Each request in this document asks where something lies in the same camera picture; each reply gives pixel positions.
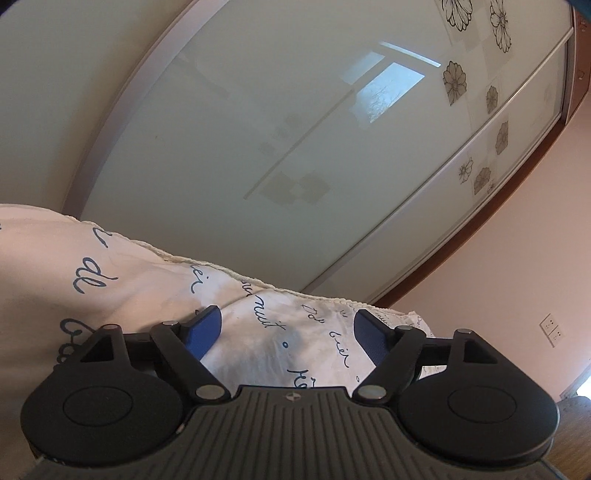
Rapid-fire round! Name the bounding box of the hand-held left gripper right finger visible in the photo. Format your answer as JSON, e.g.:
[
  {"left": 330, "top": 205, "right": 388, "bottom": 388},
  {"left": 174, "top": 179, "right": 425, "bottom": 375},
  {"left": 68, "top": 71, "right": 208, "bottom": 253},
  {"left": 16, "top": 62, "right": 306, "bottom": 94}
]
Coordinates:
[{"left": 352, "top": 308, "right": 500, "bottom": 407}]

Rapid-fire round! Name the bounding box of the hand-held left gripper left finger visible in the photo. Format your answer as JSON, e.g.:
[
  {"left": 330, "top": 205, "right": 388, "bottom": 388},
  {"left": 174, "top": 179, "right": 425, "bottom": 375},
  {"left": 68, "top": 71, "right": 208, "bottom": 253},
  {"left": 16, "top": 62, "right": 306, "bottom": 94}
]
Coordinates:
[{"left": 55, "top": 305, "right": 232, "bottom": 405}]

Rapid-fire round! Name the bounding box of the white pillow with blue script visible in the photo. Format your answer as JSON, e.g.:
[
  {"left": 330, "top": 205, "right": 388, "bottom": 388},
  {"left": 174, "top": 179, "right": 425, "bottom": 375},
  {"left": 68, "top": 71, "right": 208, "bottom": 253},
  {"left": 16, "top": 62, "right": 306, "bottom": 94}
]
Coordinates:
[{"left": 0, "top": 203, "right": 452, "bottom": 480}]

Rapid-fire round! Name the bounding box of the floral glass wardrobe door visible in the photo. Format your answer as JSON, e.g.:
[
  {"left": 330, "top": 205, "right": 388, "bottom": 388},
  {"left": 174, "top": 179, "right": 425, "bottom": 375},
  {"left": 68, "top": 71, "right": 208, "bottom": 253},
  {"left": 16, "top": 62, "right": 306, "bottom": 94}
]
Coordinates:
[
  {"left": 65, "top": 0, "right": 574, "bottom": 296},
  {"left": 299, "top": 41, "right": 574, "bottom": 306}
]

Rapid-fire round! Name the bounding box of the green upholstered headboard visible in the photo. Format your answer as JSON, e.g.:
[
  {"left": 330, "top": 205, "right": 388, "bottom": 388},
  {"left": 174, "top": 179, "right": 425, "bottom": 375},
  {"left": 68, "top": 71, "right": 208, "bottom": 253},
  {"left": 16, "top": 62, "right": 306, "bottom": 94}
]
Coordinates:
[{"left": 560, "top": 395, "right": 591, "bottom": 418}]

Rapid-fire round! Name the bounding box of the brown wooden wardrobe frame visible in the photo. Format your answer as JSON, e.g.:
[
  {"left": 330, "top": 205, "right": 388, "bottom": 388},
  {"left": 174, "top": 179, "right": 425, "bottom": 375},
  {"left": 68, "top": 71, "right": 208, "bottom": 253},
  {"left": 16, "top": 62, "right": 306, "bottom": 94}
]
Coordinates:
[{"left": 373, "top": 8, "right": 591, "bottom": 311}]

